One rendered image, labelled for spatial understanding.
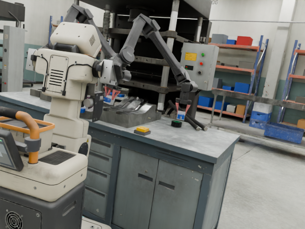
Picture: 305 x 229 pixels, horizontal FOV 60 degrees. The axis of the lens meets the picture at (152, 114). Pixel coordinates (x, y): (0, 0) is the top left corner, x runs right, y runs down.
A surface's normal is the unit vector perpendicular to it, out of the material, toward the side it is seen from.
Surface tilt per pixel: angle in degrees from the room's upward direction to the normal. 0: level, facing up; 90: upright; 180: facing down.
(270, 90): 90
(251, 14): 90
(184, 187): 90
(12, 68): 90
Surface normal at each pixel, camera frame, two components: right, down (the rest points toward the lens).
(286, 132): -0.54, 0.14
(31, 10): 0.80, 0.22
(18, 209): -0.29, 0.15
